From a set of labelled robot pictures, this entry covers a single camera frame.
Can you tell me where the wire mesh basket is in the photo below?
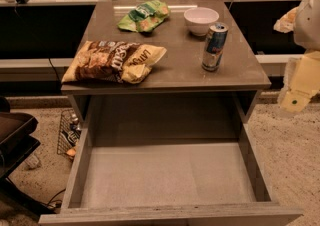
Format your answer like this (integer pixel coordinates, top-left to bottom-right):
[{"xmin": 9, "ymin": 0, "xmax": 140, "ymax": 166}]
[{"xmin": 57, "ymin": 109, "xmax": 81, "ymax": 161}]

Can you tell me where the grey cabinet with top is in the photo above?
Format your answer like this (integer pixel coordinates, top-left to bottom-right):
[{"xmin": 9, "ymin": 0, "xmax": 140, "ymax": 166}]
[{"xmin": 62, "ymin": 0, "xmax": 270, "ymax": 146}]

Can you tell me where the green chip bag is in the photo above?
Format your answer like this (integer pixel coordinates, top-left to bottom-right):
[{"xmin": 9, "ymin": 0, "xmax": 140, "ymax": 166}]
[{"xmin": 117, "ymin": 0, "xmax": 170, "ymax": 33}]

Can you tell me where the white bowl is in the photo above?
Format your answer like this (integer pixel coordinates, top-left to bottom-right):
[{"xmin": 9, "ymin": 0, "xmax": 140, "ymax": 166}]
[{"xmin": 184, "ymin": 7, "xmax": 219, "ymax": 36}]

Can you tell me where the black chair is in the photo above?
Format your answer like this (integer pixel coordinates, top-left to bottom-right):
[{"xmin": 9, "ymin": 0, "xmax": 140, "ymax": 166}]
[{"xmin": 0, "ymin": 97, "xmax": 54, "ymax": 217}]

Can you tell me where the brown chip bag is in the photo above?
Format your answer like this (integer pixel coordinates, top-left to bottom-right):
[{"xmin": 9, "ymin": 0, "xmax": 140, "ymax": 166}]
[{"xmin": 62, "ymin": 41, "xmax": 167, "ymax": 84}]

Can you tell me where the blue silver drink can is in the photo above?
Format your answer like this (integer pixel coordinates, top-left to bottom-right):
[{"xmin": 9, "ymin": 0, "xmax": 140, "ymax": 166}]
[{"xmin": 202, "ymin": 22, "xmax": 229, "ymax": 71}]

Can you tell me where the open grey top drawer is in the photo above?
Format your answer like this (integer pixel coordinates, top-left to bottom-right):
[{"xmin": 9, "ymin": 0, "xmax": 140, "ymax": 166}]
[{"xmin": 39, "ymin": 128, "xmax": 303, "ymax": 226}]

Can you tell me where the black cable on floor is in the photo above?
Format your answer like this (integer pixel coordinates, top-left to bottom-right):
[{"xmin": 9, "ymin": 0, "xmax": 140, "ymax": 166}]
[{"xmin": 45, "ymin": 188, "xmax": 67, "ymax": 210}]

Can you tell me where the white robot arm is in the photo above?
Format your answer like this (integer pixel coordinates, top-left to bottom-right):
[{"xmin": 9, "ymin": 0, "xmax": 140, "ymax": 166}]
[{"xmin": 274, "ymin": 0, "xmax": 320, "ymax": 113}]

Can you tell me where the crumpled paper on floor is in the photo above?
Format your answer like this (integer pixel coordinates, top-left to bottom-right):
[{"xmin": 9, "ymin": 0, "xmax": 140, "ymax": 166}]
[{"xmin": 25, "ymin": 154, "xmax": 41, "ymax": 170}]

